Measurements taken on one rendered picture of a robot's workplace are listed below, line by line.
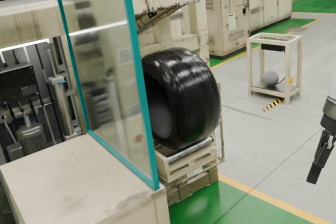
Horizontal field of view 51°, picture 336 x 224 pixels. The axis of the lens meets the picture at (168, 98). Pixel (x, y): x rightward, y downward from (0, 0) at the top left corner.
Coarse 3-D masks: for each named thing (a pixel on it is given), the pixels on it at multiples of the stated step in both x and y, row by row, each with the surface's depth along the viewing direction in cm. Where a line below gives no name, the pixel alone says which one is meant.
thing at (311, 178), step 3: (312, 165) 115; (312, 168) 115; (321, 168) 114; (309, 171) 116; (312, 171) 115; (309, 174) 116; (312, 174) 115; (318, 174) 115; (309, 177) 116; (312, 177) 116; (315, 177) 115; (306, 180) 117; (309, 180) 116; (312, 180) 116; (315, 180) 116; (312, 183) 116; (315, 183) 116
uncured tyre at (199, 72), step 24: (168, 48) 199; (144, 72) 215; (168, 72) 177; (192, 72) 180; (168, 96) 178; (192, 96) 176; (216, 96) 184; (168, 120) 225; (192, 120) 178; (216, 120) 189; (168, 144) 195
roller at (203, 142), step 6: (204, 138) 205; (210, 138) 206; (192, 144) 201; (198, 144) 202; (204, 144) 204; (180, 150) 196; (186, 150) 197; (192, 150) 200; (168, 156) 192; (174, 156) 193; (180, 156) 195; (168, 162) 192
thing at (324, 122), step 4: (324, 116) 109; (320, 120) 111; (324, 120) 109; (328, 120) 107; (332, 120) 106; (320, 124) 110; (324, 124) 108; (328, 124) 107; (332, 124) 107; (328, 128) 108; (332, 128) 107; (328, 132) 108; (332, 132) 107; (328, 136) 107; (324, 140) 110; (332, 140) 108
